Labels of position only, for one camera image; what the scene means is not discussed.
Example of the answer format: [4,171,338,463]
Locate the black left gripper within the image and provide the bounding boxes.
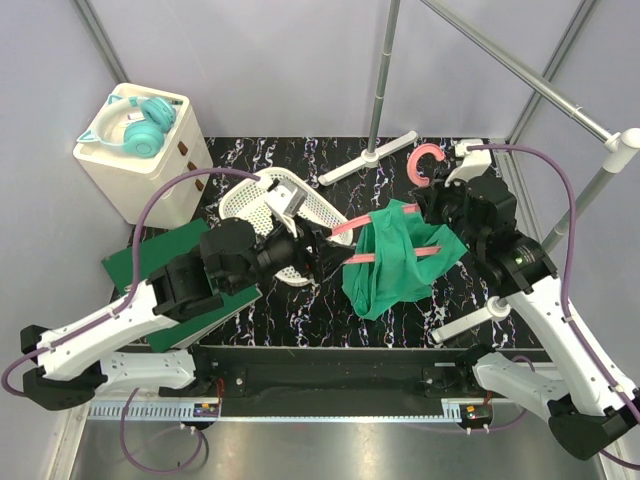
[227,213,356,295]

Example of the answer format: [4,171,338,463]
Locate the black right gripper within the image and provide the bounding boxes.
[415,168,485,254]

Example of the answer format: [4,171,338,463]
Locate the pink plastic hanger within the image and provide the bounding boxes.
[331,143,445,265]

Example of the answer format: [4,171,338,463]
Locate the green tank top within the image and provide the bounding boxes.
[342,200,467,320]

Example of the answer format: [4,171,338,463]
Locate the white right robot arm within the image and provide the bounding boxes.
[412,176,639,460]

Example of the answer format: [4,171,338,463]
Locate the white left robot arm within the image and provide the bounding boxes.
[21,217,354,411]

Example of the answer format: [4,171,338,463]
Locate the white perforated plastic basket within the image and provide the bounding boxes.
[199,167,354,293]

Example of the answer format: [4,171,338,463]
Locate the silver clothes rack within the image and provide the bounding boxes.
[317,0,640,346]

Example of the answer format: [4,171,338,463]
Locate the teal cat-ear headphones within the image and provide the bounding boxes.
[76,94,177,158]

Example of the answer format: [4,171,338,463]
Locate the white drawer cabinet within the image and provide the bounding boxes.
[73,83,213,224]

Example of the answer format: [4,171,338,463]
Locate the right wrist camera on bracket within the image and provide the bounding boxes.
[445,139,492,187]

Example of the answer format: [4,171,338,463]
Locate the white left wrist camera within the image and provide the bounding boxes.
[265,180,307,238]

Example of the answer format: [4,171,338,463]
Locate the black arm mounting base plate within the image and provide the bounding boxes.
[158,344,501,419]

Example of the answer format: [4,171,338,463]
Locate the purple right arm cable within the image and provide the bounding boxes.
[464,143,640,471]

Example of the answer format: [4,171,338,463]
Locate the green ring binder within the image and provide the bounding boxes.
[101,217,264,354]

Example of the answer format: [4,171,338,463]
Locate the white slotted cable duct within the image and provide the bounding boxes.
[88,402,464,421]

